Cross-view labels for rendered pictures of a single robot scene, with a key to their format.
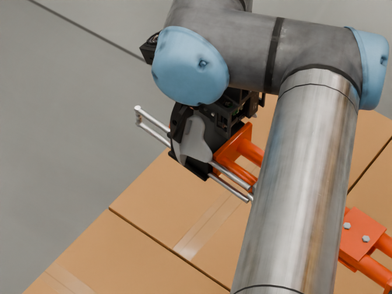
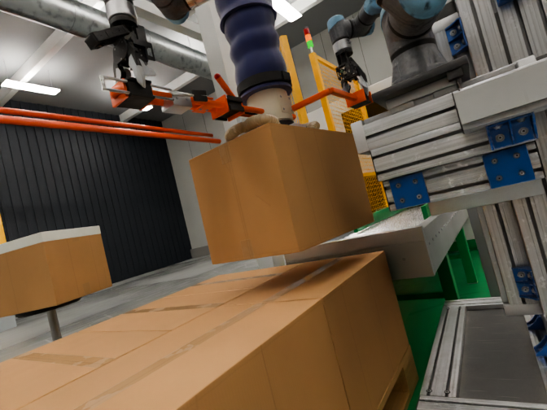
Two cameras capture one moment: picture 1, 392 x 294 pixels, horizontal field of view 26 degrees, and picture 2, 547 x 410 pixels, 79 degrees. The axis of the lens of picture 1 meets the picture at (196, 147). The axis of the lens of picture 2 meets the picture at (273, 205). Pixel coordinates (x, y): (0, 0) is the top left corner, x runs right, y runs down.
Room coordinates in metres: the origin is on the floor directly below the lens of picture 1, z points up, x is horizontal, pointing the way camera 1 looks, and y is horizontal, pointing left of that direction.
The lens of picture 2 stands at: (0.46, 0.88, 0.78)
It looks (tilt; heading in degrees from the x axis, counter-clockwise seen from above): 2 degrees up; 267
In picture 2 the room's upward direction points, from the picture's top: 14 degrees counter-clockwise
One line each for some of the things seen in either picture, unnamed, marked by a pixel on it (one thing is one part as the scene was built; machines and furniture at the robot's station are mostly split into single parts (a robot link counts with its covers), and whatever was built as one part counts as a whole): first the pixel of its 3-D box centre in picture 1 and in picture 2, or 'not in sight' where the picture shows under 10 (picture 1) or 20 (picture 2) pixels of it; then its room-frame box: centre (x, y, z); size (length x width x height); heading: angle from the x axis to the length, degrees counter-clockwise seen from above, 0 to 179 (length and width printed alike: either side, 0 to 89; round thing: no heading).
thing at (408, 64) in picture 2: not in sight; (417, 67); (-0.06, 0.01, 1.09); 0.15 x 0.15 x 0.10
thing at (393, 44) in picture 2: not in sight; (406, 25); (-0.06, 0.02, 1.20); 0.13 x 0.12 x 0.14; 77
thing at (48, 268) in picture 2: not in sight; (42, 271); (1.82, -1.25, 0.82); 0.60 x 0.40 x 0.40; 161
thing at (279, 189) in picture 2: not in sight; (288, 193); (0.31, -0.46, 0.87); 0.60 x 0.40 x 0.40; 49
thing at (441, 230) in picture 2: not in sight; (454, 215); (-0.89, -1.42, 0.50); 2.31 x 0.05 x 0.19; 52
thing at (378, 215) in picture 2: not in sight; (382, 213); (-0.63, -2.06, 0.60); 1.60 x 0.11 x 0.09; 52
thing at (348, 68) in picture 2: not in sight; (347, 66); (-0.06, -0.49, 1.34); 0.09 x 0.08 x 0.12; 49
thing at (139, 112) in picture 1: (215, 181); (160, 90); (0.63, -0.03, 1.20); 0.31 x 0.03 x 0.05; 49
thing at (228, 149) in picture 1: (210, 135); (132, 95); (0.71, -0.02, 1.20); 0.08 x 0.07 x 0.05; 49
